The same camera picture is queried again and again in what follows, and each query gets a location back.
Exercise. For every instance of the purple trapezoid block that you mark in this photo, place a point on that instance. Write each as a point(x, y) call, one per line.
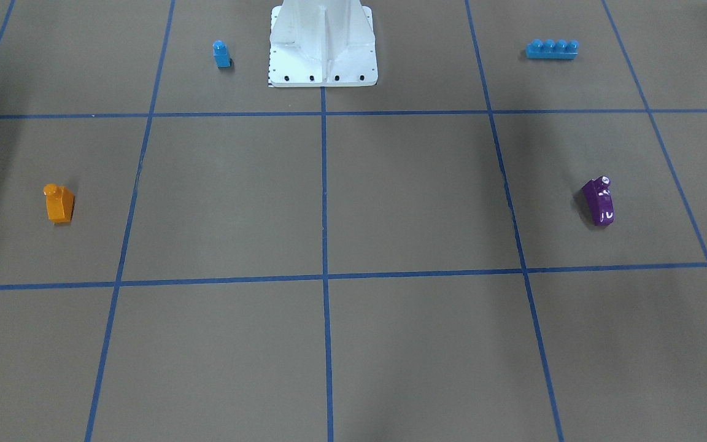
point(599, 201)

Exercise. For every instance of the long blue studded brick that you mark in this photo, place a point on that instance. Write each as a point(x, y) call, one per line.
point(552, 50)

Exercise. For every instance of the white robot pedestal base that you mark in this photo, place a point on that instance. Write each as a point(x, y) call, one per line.
point(322, 44)

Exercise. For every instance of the small blue block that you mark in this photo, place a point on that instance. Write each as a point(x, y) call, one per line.
point(220, 54)

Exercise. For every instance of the orange trapezoid block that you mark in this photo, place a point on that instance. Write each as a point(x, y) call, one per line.
point(60, 203)

